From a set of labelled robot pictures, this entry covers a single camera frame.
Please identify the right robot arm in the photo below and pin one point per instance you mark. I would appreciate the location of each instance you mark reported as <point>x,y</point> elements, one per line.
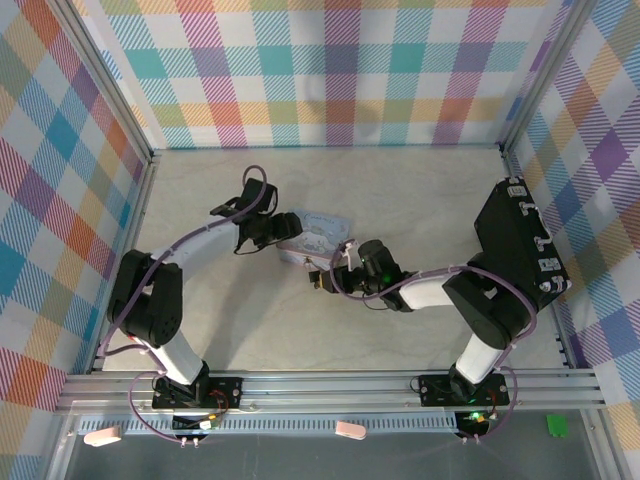
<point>490,300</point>

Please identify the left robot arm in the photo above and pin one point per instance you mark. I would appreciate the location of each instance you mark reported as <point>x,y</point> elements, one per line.
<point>150,295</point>

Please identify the pink oblong block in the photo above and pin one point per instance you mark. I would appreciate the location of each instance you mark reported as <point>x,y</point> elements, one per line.
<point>102,436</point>
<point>351,430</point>

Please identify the black hard carrying case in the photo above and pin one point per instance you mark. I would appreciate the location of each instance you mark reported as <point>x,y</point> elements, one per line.
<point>520,235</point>

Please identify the red button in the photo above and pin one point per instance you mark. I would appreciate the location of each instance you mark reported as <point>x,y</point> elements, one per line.
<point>134,340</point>

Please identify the green plastic piece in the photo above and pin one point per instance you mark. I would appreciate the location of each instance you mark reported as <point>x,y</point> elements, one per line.
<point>556,426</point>

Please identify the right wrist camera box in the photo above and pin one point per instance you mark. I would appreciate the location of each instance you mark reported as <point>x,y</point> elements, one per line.
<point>346,251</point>

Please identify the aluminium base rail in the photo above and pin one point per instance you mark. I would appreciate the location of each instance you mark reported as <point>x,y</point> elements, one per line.
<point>325,392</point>

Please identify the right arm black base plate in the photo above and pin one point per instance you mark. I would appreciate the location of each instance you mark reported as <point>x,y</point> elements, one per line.
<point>435,390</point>

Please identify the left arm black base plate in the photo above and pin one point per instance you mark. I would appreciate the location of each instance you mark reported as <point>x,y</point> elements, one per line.
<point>225,392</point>

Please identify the aluminium corner post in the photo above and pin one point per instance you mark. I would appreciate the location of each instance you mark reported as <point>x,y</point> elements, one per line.
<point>107,85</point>
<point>545,75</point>

